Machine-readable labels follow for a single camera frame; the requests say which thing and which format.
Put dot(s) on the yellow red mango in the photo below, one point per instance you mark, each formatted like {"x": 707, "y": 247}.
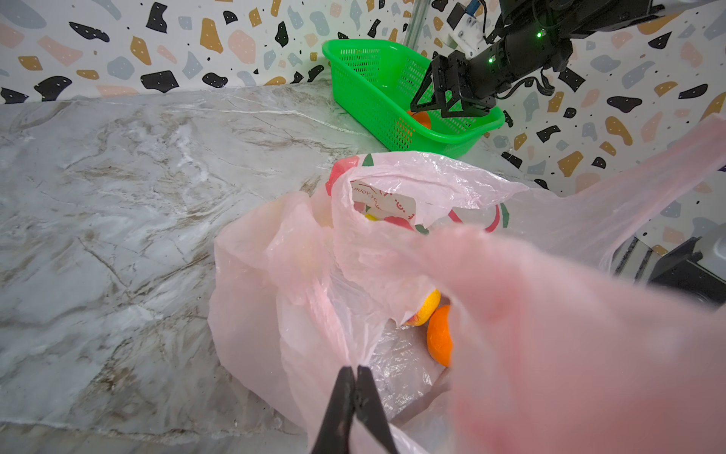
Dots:
{"x": 431, "y": 304}

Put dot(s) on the right corner aluminium post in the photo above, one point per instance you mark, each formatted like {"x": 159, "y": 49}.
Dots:
{"x": 416, "y": 23}

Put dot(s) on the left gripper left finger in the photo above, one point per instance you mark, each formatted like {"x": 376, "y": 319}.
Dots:
{"x": 334, "y": 434}

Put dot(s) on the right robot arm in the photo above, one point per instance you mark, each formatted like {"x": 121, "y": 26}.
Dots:
{"x": 578, "y": 19}

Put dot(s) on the orange tangerine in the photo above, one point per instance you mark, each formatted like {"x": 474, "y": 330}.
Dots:
{"x": 422, "y": 118}
{"x": 439, "y": 340}

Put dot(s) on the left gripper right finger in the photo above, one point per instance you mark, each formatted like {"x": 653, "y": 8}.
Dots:
{"x": 369, "y": 411}

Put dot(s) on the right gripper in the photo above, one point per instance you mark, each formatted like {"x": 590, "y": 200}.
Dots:
{"x": 470, "y": 88}

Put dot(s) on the pink plastic bag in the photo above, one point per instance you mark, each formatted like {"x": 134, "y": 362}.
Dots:
{"x": 551, "y": 354}

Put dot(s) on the green plastic basket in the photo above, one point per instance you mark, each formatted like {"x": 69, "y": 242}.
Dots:
{"x": 375, "y": 82}

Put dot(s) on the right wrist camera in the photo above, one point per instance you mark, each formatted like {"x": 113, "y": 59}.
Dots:
{"x": 465, "y": 26}

